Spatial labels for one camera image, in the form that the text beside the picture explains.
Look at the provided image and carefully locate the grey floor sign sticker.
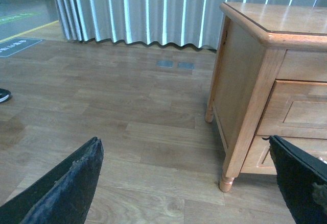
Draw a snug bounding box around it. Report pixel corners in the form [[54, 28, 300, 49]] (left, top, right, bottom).
[[0, 37, 42, 58]]

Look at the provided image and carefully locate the right metal floor plate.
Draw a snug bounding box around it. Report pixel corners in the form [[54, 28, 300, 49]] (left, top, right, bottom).
[[177, 62, 195, 70]]

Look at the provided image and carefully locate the light wooden nightstand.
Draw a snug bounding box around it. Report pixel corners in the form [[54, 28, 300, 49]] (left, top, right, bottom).
[[205, 2, 326, 192]]

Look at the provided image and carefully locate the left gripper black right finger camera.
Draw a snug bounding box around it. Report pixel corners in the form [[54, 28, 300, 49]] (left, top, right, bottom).
[[264, 135, 326, 223]]

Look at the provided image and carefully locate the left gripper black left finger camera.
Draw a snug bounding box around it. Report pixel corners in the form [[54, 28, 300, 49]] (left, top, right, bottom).
[[1, 137, 104, 223]]

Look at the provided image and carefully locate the grey pleated curtain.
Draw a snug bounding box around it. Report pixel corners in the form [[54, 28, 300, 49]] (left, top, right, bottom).
[[55, 0, 326, 49]]

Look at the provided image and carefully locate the wooden drawer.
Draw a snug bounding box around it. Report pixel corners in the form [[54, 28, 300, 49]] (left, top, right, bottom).
[[241, 135, 326, 175], [258, 80, 326, 139]]

